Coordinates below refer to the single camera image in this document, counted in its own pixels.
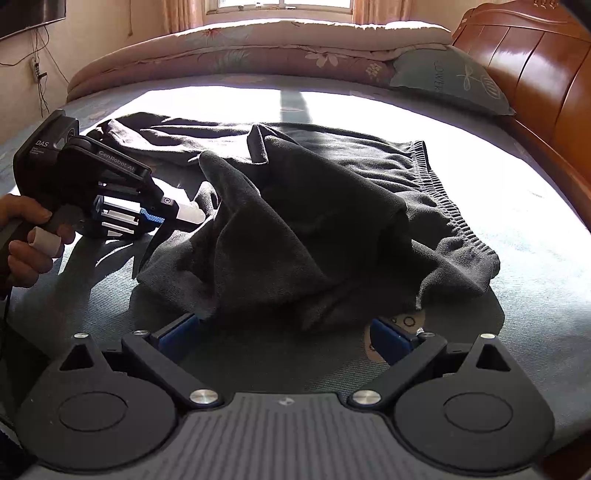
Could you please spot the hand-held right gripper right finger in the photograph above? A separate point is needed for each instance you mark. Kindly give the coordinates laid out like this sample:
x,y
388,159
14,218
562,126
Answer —
x,y
390,341

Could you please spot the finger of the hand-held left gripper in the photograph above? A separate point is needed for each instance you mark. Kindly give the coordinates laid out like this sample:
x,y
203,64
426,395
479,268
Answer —
x,y
189,213

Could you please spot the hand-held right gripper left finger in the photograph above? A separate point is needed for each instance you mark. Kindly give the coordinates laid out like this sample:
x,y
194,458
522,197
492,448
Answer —
x,y
178,334

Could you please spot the dark grey pants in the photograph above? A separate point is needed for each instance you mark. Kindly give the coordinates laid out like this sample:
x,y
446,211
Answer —
x,y
300,221

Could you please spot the person's left hand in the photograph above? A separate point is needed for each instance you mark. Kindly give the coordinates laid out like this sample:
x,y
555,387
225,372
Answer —
x,y
27,267

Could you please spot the folded floral quilt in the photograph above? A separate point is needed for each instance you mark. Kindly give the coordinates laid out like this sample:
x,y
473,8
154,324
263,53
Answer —
x,y
231,50

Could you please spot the bed with floral teal sheet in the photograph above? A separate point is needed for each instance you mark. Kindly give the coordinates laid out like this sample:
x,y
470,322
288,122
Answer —
x,y
508,221

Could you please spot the pink patterned curtain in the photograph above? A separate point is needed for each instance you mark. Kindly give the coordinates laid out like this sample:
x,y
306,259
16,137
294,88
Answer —
x,y
381,9
187,14

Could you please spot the window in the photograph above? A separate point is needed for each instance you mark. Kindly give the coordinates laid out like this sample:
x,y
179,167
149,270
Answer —
x,y
277,3

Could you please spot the teal printed pillow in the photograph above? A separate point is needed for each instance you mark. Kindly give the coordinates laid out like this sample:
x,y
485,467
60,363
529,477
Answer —
x,y
448,78

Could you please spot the wooden headboard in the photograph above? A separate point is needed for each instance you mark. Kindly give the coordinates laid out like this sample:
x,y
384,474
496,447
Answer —
x,y
540,69

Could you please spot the wall television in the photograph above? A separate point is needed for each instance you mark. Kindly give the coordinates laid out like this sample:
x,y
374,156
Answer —
x,y
23,14

